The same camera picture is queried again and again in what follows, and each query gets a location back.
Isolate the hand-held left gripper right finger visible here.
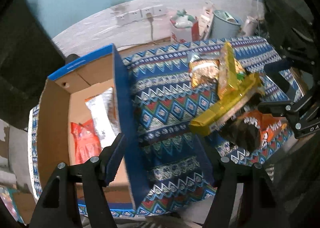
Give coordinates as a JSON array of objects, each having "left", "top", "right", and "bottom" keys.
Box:
[{"left": 196, "top": 134, "right": 292, "bottom": 228}]

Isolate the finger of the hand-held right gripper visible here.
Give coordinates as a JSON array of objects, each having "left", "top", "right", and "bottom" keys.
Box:
[
  {"left": 262, "top": 58, "right": 304, "bottom": 102},
  {"left": 257, "top": 86, "right": 320, "bottom": 140}
]

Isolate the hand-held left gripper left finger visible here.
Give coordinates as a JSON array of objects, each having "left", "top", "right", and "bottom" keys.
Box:
[{"left": 29, "top": 133, "right": 125, "bottom": 228}]

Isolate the orange snack packet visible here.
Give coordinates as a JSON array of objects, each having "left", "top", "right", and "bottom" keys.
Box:
[{"left": 235, "top": 112, "right": 288, "bottom": 148}]

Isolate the long yellow snack packet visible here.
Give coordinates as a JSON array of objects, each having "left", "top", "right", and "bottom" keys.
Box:
[{"left": 189, "top": 72, "right": 265, "bottom": 136}]

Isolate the blue cardboard box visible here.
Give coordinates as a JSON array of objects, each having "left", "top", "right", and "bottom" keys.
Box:
[{"left": 37, "top": 44, "right": 150, "bottom": 216}]

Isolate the yellow fries print snack packet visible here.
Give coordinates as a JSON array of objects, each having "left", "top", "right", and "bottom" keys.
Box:
[{"left": 189, "top": 59, "right": 221, "bottom": 90}]

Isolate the orange-red snack packet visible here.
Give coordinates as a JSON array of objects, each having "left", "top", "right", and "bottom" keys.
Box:
[{"left": 70, "top": 119, "right": 103, "bottom": 165}]

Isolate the white jug appliance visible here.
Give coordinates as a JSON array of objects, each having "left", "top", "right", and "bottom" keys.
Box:
[{"left": 240, "top": 16, "right": 259, "bottom": 37}]

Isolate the white silver snack packet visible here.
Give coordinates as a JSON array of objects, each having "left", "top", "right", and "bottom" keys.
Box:
[{"left": 85, "top": 88, "right": 120, "bottom": 143}]

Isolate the light blue waste bin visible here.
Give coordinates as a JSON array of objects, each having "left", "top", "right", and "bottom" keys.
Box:
[{"left": 209, "top": 9, "right": 243, "bottom": 40}]

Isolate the blue patterned tablecloth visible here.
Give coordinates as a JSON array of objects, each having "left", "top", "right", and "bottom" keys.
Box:
[{"left": 27, "top": 36, "right": 308, "bottom": 218}]

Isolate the red white carton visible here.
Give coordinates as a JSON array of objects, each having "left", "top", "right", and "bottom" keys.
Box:
[{"left": 199, "top": 3, "right": 215, "bottom": 40}]

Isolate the white red paper bag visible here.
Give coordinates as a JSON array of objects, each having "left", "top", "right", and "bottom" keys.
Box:
[{"left": 170, "top": 9, "right": 200, "bottom": 44}]

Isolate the white green plastic bag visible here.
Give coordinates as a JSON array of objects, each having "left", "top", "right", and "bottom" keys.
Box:
[{"left": 175, "top": 10, "right": 195, "bottom": 29}]

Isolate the black cylindrical device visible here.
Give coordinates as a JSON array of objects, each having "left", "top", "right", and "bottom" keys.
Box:
[{"left": 65, "top": 54, "right": 79, "bottom": 65}]

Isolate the colourful printed box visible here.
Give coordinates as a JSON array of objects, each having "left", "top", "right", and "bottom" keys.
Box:
[{"left": 0, "top": 187, "right": 25, "bottom": 223}]

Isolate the dark furniture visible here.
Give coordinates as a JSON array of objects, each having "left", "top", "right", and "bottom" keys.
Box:
[{"left": 0, "top": 0, "right": 65, "bottom": 131}]

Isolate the white wall socket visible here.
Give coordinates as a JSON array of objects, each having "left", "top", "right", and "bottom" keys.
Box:
[
  {"left": 140, "top": 8, "right": 154, "bottom": 19},
  {"left": 152, "top": 5, "right": 166, "bottom": 17},
  {"left": 128, "top": 11, "right": 142, "bottom": 22},
  {"left": 115, "top": 14, "right": 129, "bottom": 27}
]

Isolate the beige plug cable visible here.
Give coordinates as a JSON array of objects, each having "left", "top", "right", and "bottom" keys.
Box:
[{"left": 146, "top": 13, "right": 157, "bottom": 44}]

